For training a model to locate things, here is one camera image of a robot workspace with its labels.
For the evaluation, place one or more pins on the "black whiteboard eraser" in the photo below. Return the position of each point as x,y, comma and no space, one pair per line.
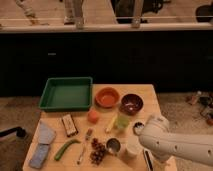
69,125

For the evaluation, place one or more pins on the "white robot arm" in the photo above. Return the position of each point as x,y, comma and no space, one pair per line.
163,144

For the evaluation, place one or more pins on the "orange fruit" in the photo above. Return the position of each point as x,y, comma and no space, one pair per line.
93,116

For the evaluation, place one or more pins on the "yellow corn cob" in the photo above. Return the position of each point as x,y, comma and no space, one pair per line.
111,124

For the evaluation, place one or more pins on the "green plastic tray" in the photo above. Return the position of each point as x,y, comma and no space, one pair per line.
67,94

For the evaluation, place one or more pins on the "dark brown bowl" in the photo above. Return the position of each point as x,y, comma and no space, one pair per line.
131,104

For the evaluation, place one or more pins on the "white cup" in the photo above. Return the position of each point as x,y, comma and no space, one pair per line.
132,146

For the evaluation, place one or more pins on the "green cucumber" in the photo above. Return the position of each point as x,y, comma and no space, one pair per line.
64,147

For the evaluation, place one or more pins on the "metal cup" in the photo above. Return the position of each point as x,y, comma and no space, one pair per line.
113,146

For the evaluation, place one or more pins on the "green plastic cup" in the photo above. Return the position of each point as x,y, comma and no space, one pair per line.
122,122

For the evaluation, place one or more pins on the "bunch of dark grapes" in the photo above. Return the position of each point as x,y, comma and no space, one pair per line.
98,151

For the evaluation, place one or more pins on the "red bowl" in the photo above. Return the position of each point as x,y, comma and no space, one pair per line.
107,97

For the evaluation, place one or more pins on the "black knife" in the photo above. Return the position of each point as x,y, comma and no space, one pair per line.
148,160

